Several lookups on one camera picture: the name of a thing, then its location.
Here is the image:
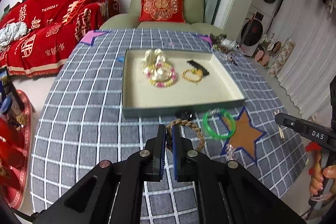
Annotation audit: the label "brown braided hair band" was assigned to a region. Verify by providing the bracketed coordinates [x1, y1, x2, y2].
[166, 118, 206, 152]

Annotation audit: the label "beige bow hair clip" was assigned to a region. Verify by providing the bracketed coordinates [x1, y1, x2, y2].
[274, 109, 285, 139]

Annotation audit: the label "green translucent bangle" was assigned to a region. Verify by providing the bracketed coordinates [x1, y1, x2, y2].
[202, 109, 236, 141]

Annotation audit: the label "silver rhinestone hair clip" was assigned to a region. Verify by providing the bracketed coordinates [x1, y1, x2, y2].
[225, 144, 236, 161]

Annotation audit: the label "pink yellow bead bracelet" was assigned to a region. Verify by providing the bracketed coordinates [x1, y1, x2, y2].
[142, 61, 178, 88]

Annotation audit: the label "cream polka dot scrunchie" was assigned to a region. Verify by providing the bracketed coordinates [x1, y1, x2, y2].
[141, 49, 170, 82]

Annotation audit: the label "black beaded hair clip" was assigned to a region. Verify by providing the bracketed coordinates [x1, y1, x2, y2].
[187, 60, 210, 76]

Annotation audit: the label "black small claw clip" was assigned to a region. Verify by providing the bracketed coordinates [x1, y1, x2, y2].
[175, 109, 195, 121]

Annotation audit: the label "pile of spare jewelry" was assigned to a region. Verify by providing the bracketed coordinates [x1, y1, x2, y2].
[209, 34, 239, 66]

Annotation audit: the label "right hand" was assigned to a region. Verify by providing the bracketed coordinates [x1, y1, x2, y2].
[309, 151, 336, 196]

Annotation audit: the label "green tray cream lining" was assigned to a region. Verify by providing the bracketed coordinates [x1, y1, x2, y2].
[121, 49, 245, 118]

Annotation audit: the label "brown blue star mat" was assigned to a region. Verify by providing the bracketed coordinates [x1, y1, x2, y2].
[221, 107, 266, 163]

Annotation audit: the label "grey grid tablecloth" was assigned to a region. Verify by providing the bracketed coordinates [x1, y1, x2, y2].
[30, 29, 307, 212]

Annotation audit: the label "pink slippers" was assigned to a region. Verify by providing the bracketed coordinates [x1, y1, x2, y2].
[254, 50, 270, 68]

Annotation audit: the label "purple star mat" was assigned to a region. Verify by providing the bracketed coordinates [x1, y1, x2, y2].
[197, 35, 213, 48]

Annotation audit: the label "white curtain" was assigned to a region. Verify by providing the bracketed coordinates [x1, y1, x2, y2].
[270, 0, 335, 119]

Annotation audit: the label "pink star mat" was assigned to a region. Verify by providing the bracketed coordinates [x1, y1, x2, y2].
[80, 30, 109, 46]

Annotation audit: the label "white washing machine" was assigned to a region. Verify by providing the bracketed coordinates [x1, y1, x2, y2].
[236, 6, 270, 57]

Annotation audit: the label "red round rug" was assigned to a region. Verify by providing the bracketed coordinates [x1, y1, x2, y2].
[1, 90, 33, 209]

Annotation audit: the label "red embroidered cushion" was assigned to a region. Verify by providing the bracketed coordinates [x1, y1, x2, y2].
[139, 0, 186, 23]

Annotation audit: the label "green armchair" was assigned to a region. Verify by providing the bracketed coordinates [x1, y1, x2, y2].
[100, 0, 224, 35]

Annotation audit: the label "red wedding bedspread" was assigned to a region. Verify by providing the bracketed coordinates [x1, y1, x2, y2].
[1, 0, 120, 77]

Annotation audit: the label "grey white crumpled cloth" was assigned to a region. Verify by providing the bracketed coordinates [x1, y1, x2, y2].
[0, 22, 28, 52]

